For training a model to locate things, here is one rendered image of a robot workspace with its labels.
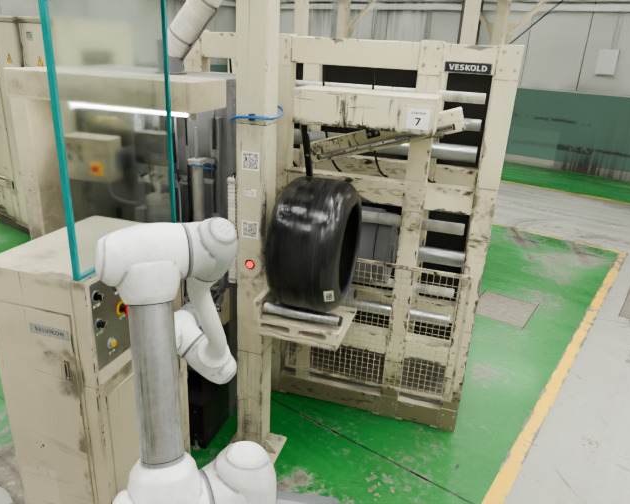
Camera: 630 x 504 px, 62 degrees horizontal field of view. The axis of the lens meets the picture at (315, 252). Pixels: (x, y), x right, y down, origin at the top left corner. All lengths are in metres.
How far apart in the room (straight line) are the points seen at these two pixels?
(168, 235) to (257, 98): 1.01
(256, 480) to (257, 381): 1.23
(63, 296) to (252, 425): 1.30
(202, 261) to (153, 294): 0.13
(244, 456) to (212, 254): 0.50
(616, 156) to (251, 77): 9.36
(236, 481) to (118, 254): 0.60
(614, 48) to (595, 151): 1.75
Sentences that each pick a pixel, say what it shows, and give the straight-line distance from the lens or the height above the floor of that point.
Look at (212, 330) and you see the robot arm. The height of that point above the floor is 1.16.
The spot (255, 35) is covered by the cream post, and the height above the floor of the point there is 1.98.
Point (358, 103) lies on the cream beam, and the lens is 2.27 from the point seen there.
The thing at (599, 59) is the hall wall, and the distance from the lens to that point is 10.95.
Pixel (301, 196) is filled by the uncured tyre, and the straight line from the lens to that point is 2.06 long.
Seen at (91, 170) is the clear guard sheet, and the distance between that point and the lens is 1.70.
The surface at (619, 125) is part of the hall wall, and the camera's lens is 10.92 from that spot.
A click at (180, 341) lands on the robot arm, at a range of 1.76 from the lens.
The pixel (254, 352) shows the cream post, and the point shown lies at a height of 0.63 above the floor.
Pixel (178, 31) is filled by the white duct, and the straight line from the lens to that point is 2.58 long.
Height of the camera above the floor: 1.95
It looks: 21 degrees down
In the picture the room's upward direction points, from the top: 3 degrees clockwise
